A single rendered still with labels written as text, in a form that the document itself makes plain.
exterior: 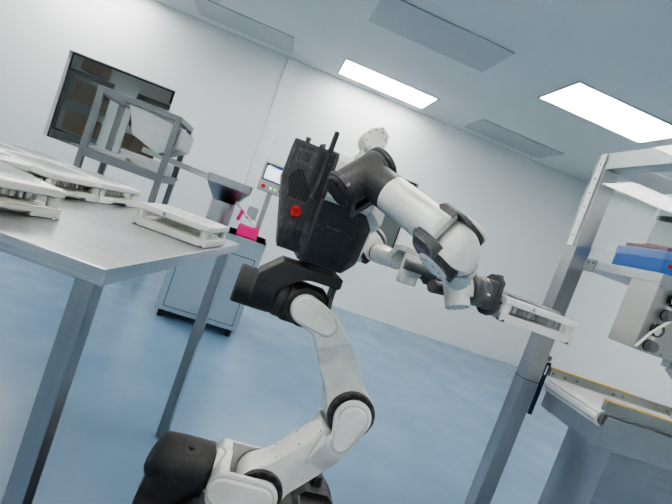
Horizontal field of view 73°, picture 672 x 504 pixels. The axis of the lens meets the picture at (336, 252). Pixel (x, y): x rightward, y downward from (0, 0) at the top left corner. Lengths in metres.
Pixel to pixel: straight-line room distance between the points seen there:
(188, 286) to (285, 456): 2.27
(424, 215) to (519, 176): 6.18
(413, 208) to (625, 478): 1.21
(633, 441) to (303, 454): 1.00
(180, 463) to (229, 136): 5.16
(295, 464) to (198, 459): 0.28
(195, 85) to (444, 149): 3.40
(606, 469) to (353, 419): 0.84
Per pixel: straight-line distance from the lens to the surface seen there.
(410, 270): 1.43
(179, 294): 3.58
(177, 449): 1.48
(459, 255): 0.98
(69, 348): 1.00
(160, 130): 4.38
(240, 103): 6.30
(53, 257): 0.96
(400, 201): 1.00
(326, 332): 1.29
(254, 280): 1.29
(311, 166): 1.23
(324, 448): 1.43
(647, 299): 1.61
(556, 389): 1.80
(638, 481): 1.89
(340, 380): 1.38
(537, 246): 7.33
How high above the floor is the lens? 1.09
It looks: 3 degrees down
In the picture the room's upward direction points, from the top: 20 degrees clockwise
